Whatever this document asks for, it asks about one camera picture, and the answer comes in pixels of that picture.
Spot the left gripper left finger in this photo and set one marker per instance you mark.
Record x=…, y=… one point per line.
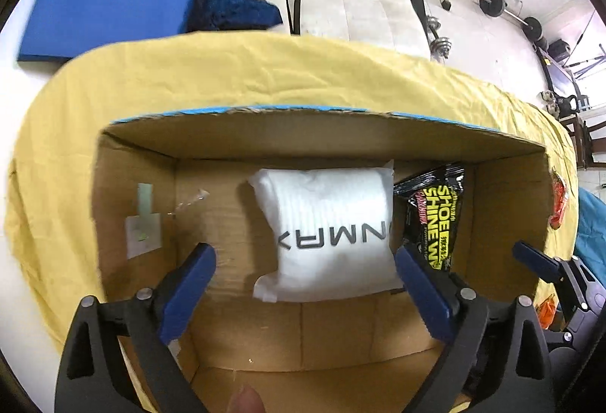
x=93, y=374

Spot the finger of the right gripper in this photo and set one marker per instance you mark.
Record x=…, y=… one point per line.
x=537, y=259

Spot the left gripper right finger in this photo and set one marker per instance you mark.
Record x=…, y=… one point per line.
x=494, y=352

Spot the orange snack packet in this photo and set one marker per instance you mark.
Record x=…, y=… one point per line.
x=546, y=312

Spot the red snack packet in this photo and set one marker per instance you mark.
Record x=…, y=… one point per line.
x=561, y=195

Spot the black shoe wipes pack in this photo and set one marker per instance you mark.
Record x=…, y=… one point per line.
x=432, y=211

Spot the white pouch with lettering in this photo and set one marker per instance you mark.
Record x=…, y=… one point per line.
x=331, y=229

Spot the blue blanket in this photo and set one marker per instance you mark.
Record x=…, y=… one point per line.
x=590, y=244

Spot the dark wooden chair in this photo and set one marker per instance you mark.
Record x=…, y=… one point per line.
x=585, y=146

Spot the yellow tablecloth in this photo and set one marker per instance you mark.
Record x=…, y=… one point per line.
x=49, y=222

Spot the open cardboard box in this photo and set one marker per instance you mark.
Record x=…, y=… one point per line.
x=305, y=305

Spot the chrome dumbbell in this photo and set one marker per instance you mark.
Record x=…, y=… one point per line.
x=440, y=47

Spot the barbell on floor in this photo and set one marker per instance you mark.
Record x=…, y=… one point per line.
x=531, y=26

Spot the dark blue knitted cloth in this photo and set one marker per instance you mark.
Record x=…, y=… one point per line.
x=232, y=15

